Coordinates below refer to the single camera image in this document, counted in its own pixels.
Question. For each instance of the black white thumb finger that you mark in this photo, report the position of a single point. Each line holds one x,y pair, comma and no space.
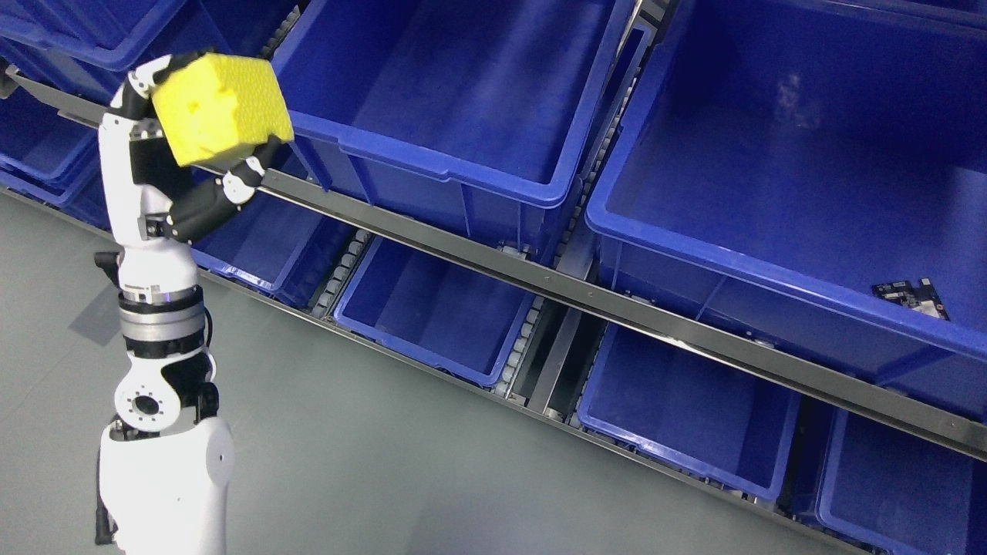
211,204

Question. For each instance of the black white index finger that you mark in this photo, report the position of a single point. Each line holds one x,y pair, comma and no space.
121,128

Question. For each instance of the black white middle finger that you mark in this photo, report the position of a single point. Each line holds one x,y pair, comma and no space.
133,99

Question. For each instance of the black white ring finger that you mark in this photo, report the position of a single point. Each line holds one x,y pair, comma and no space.
153,74

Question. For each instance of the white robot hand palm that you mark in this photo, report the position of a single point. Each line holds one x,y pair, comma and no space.
141,177

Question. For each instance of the dented yellow foam block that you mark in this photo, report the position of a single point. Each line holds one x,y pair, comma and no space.
221,107

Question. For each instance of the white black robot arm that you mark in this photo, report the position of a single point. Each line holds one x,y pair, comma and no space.
166,458

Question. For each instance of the metal shelf rack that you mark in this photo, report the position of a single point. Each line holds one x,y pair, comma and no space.
571,277

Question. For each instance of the blue plastic bin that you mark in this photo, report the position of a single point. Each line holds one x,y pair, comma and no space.
39,145
78,194
86,48
691,412
778,158
276,248
471,116
436,312
899,493

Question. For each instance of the green circuit board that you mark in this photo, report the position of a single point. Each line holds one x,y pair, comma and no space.
921,297

